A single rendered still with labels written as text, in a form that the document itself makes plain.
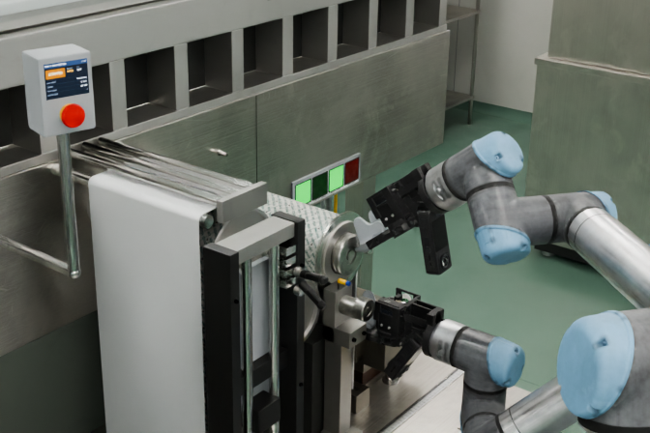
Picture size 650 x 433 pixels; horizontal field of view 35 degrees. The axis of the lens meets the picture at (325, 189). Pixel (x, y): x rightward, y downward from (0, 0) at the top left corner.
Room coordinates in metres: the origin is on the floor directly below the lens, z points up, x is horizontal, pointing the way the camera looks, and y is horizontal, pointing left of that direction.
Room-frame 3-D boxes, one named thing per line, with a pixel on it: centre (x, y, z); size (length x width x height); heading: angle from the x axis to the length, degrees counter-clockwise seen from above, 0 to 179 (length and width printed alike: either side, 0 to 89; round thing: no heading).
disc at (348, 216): (1.65, -0.03, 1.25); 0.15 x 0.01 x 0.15; 143
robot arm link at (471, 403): (1.52, -0.28, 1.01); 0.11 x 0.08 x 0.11; 175
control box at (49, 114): (1.23, 0.33, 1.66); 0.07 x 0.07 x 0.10; 38
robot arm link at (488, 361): (1.54, -0.28, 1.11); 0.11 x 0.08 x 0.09; 53
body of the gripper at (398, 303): (1.63, -0.16, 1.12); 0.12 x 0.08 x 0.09; 53
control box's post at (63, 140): (1.23, 0.33, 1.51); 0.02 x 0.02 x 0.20
